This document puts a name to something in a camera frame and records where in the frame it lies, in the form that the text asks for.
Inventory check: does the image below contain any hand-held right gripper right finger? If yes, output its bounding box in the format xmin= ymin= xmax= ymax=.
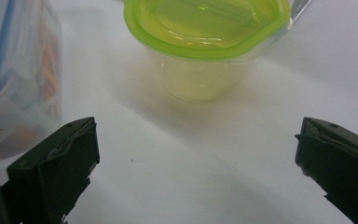
xmin=295 ymin=117 xmax=358 ymax=224

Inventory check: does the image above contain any green plastic bowl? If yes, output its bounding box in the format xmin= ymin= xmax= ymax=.
xmin=123 ymin=0 xmax=293 ymax=105

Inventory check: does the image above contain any white work board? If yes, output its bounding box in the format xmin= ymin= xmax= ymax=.
xmin=0 ymin=0 xmax=358 ymax=224

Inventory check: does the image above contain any clear food box blue lid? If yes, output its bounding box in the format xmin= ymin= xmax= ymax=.
xmin=0 ymin=0 xmax=62 ymax=167

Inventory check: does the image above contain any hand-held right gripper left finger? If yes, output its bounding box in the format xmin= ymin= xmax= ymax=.
xmin=1 ymin=117 xmax=101 ymax=224

